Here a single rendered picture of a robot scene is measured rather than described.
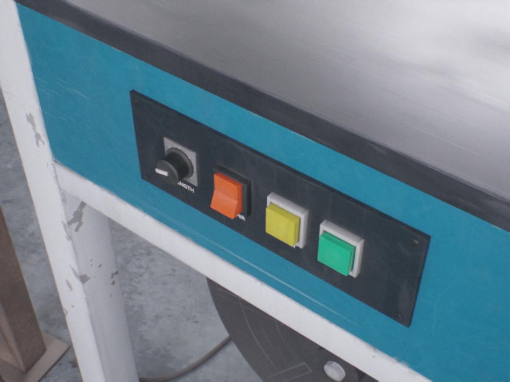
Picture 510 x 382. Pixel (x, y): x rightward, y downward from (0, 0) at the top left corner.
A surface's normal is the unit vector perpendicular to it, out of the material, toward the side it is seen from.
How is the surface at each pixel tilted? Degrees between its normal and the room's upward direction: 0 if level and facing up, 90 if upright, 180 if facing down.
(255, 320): 90
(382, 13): 0
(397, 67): 0
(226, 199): 67
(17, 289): 90
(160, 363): 0
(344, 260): 90
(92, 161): 90
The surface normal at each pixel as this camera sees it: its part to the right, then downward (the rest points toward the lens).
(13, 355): -0.50, 0.59
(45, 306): 0.00, -0.73
